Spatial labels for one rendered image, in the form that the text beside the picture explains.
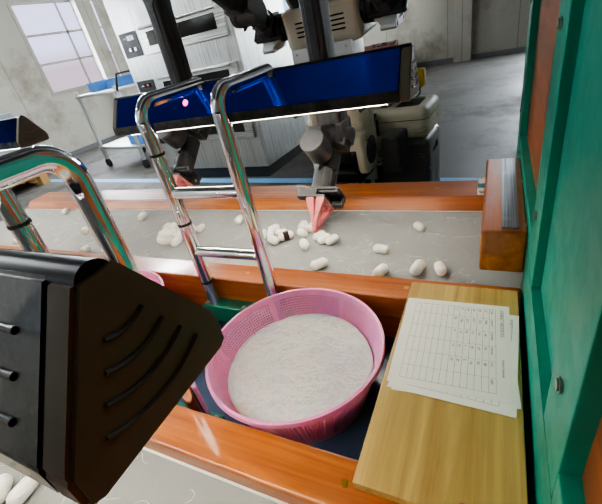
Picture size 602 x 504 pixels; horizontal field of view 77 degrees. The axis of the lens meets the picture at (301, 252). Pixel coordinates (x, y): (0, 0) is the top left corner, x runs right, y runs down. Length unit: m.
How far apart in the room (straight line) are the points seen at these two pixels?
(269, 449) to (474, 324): 0.31
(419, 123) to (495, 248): 1.08
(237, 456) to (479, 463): 0.25
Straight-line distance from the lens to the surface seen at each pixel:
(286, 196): 1.08
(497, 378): 0.51
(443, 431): 0.46
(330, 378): 0.57
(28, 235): 0.55
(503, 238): 0.61
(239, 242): 0.95
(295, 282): 0.70
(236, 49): 3.55
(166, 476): 0.55
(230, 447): 0.50
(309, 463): 0.46
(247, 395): 0.59
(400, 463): 0.44
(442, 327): 0.56
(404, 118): 1.65
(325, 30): 0.91
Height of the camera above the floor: 1.16
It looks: 30 degrees down
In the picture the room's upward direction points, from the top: 13 degrees counter-clockwise
